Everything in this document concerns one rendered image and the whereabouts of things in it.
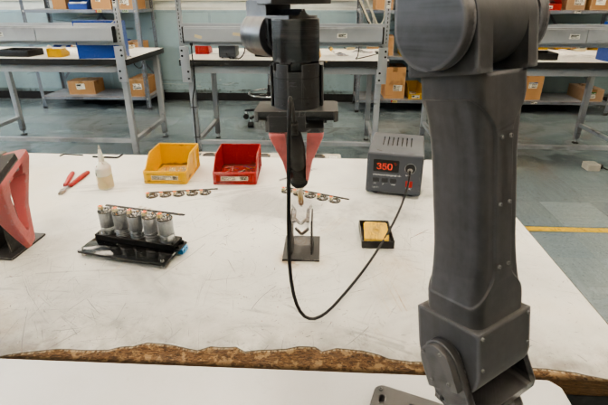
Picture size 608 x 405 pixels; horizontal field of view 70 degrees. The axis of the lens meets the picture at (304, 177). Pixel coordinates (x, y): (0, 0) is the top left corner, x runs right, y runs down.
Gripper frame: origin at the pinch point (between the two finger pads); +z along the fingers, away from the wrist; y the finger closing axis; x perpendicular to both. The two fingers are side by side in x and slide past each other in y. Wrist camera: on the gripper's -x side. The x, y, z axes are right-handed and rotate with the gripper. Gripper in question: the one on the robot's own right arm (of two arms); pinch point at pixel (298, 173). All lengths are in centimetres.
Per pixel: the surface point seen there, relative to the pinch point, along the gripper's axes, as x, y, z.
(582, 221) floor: -165, -145, 91
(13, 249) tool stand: -6, 48, 16
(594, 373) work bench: 14.9, -34.2, 18.6
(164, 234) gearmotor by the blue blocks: -7.0, 22.5, 13.4
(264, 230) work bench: -15.8, 7.4, 17.1
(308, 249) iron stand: -9.1, -0.8, 17.0
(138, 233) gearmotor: -8.3, 27.4, 14.0
